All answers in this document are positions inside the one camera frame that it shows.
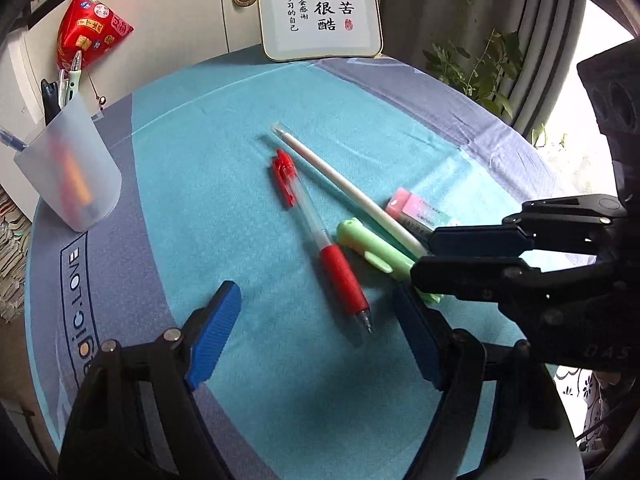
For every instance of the white cabinet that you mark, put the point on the white cabinet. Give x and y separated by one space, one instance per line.
165 35

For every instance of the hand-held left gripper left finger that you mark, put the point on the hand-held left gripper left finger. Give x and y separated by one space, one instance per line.
215 335

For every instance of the stack of papers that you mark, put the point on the stack of papers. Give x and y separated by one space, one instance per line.
10 260

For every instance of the framed calligraphy board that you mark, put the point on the framed calligraphy board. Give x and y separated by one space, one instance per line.
280 35

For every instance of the blue teal tablecloth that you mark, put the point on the blue teal tablecloth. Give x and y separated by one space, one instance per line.
225 240

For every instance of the white floral cloth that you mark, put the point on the white floral cloth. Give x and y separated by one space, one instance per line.
575 385

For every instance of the translucent white cup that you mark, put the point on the translucent white cup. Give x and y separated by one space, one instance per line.
100 175

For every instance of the red hanging ornament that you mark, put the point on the red hanging ornament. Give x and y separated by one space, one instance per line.
90 30

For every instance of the yellow pen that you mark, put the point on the yellow pen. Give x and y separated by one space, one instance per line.
75 180

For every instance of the black pen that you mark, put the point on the black pen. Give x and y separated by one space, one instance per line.
49 102

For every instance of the pale green pen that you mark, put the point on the pale green pen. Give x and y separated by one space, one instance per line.
74 77

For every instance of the red pen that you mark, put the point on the red pen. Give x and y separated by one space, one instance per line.
340 270

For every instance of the grey curtain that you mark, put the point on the grey curtain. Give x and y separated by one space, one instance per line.
550 35

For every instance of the bright green pen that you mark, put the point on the bright green pen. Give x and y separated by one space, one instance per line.
360 240

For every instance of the pink eraser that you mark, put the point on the pink eraser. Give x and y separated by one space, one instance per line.
415 210

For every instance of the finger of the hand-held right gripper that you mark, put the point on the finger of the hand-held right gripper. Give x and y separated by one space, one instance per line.
475 240
465 275

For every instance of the blue pen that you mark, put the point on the blue pen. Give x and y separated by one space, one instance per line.
12 140

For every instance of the green plant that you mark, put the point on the green plant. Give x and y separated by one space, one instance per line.
480 75

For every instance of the white pen with clear cap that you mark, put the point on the white pen with clear cap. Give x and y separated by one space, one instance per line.
340 180

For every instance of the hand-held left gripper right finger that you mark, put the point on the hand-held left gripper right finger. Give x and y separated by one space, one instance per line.
417 335

